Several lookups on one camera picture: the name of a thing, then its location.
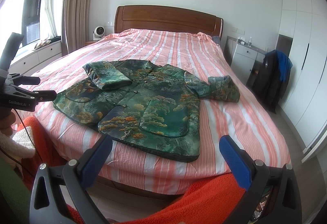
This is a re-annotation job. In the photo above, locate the green landscape brocade jacket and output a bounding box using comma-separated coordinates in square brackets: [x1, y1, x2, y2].
[53, 60, 240, 162]

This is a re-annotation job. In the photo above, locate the cream fleece sleeve forearm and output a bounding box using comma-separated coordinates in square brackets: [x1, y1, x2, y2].
[1, 127, 36, 162]

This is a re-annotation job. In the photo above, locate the person's left hand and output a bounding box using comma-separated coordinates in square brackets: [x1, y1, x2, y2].
[0, 112, 16, 137]

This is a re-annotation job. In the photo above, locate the sheer white curtain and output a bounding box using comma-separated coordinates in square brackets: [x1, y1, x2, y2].
[40, 0, 57, 40]

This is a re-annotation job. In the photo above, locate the orange fluffy blanket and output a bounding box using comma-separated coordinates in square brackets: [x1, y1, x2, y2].
[18, 116, 245, 223]

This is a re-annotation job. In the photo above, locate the small white fan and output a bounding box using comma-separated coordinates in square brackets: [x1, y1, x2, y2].
[93, 26, 105, 41]

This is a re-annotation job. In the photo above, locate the beige curtain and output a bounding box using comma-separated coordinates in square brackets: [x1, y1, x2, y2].
[61, 0, 90, 56]

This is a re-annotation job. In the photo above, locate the black and blue hanging jacket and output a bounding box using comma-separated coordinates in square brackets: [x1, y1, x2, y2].
[252, 50, 293, 113]

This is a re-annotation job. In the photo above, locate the brown wooden headboard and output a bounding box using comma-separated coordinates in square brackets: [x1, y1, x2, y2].
[114, 5, 223, 38]

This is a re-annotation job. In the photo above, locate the white bedside dresser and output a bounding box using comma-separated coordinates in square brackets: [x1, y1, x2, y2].
[223, 36, 266, 88]

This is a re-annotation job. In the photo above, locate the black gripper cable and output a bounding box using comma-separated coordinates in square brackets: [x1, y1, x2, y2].
[0, 108, 42, 179]

